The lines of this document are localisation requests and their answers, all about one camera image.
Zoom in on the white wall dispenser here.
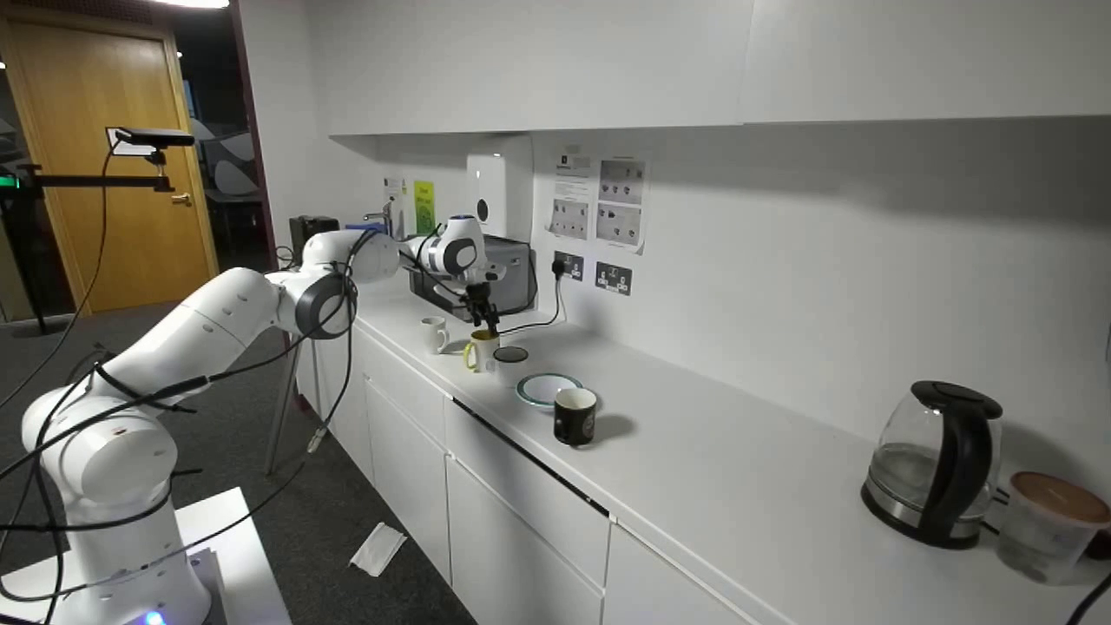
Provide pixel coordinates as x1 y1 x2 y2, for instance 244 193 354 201
467 153 509 241

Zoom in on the white upper wall cabinet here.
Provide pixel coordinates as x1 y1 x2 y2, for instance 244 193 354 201
235 0 1111 139

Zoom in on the white bowl with green rim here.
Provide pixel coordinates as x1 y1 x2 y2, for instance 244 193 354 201
513 367 587 411

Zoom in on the glass electric kettle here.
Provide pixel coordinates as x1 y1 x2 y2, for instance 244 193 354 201
857 377 1008 551

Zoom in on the metal tripod leg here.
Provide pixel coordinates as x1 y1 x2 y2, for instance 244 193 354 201
262 340 308 478

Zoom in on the wooden door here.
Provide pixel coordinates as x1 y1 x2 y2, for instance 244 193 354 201
0 14 221 316

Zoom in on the black camera on stand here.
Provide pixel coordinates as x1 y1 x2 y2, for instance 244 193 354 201
103 123 199 167

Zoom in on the white robot base platform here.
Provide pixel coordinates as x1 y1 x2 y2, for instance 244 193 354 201
0 484 294 625

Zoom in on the plastic container with brown lid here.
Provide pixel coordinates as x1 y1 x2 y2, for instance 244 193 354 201
997 470 1111 587

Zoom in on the white paper sheet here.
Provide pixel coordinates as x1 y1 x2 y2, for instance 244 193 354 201
346 521 409 579

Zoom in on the white base cabinet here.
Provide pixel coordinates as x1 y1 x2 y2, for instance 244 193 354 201
287 306 791 625

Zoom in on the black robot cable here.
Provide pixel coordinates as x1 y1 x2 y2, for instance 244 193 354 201
0 258 361 625

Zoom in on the green yellow wall sign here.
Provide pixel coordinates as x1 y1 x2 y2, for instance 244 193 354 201
409 176 442 241

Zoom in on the small white cup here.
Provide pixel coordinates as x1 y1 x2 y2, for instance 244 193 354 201
420 321 457 357

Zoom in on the black cable at kettle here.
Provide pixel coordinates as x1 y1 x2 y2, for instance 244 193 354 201
1063 571 1111 625

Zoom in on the yellow cup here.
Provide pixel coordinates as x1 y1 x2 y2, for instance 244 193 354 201
461 329 503 376

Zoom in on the black microwave power cable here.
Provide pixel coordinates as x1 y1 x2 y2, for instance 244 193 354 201
498 266 573 340

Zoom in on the black stand bar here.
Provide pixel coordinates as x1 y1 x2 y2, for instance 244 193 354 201
0 163 181 198

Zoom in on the wall switch panel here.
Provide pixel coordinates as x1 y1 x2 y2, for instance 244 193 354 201
548 193 595 243
595 201 645 251

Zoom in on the black mug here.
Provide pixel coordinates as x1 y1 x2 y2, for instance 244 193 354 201
548 385 604 447

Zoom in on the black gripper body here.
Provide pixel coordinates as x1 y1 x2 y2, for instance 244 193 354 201
457 273 501 323

